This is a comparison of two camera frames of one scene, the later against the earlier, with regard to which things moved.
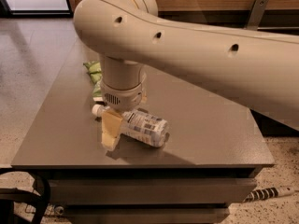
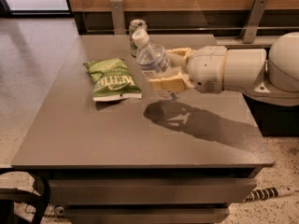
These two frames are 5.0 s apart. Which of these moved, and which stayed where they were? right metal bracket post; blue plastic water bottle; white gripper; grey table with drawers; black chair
Moved: blue plastic water bottle; white gripper
Stayed: right metal bracket post; black chair; grey table with drawers
